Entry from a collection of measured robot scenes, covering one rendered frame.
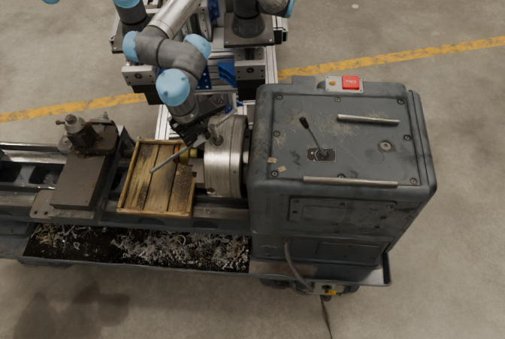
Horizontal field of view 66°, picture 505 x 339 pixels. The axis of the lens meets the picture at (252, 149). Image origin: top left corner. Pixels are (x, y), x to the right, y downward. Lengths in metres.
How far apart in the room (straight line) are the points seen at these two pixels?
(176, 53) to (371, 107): 0.73
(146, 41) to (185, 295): 1.70
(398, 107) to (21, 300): 2.31
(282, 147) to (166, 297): 1.43
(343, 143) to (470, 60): 2.51
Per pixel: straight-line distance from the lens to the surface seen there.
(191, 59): 0.96
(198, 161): 1.45
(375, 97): 1.45
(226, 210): 1.60
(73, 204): 1.67
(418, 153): 1.34
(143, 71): 1.78
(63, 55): 3.87
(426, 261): 2.59
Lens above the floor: 2.31
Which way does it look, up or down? 57 degrees down
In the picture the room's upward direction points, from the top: 4 degrees counter-clockwise
